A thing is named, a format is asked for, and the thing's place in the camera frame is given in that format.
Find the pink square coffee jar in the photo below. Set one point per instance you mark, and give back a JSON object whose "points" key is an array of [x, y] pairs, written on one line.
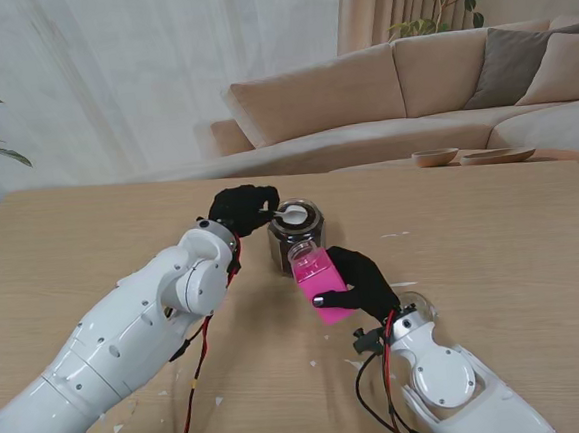
{"points": [[326, 294]]}

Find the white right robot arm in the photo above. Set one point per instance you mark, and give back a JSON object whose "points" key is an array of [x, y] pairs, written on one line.
{"points": [[464, 393]]}

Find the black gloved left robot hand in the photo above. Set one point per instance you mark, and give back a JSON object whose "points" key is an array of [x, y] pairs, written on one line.
{"points": [[241, 210]]}

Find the grey sofa cushion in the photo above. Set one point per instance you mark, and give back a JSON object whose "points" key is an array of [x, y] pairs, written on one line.
{"points": [[503, 69]]}

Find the clear glass jar lid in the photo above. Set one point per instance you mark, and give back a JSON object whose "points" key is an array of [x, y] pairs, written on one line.
{"points": [[419, 304]]}

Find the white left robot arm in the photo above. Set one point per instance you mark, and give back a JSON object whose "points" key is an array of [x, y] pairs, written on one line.
{"points": [[104, 351]]}

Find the white plastic measuring spoon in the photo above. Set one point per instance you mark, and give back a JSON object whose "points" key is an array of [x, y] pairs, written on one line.
{"points": [[292, 215]]}

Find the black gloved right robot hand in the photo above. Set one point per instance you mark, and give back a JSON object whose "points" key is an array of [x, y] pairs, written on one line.
{"points": [[367, 283]]}

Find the small wooden bowl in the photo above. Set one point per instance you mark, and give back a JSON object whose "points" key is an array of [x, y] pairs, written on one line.
{"points": [[435, 157]]}

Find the beige pleated curtain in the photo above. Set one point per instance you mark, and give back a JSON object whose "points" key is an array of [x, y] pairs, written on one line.
{"points": [[373, 4]]}

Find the beige sofa cushion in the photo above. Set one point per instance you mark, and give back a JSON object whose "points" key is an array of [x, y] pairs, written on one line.
{"points": [[569, 74]]}

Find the glass jar of coffee beans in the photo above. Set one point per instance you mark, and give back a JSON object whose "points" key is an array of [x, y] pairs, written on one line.
{"points": [[315, 227]]}

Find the shallow wooden plate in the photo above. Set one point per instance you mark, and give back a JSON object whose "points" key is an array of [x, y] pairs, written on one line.
{"points": [[500, 156]]}

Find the white sheer curtain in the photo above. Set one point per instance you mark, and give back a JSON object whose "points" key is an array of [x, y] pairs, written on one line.
{"points": [[157, 61]]}

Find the beige fabric sofa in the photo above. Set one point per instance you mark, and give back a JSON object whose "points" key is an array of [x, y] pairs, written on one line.
{"points": [[320, 98]]}

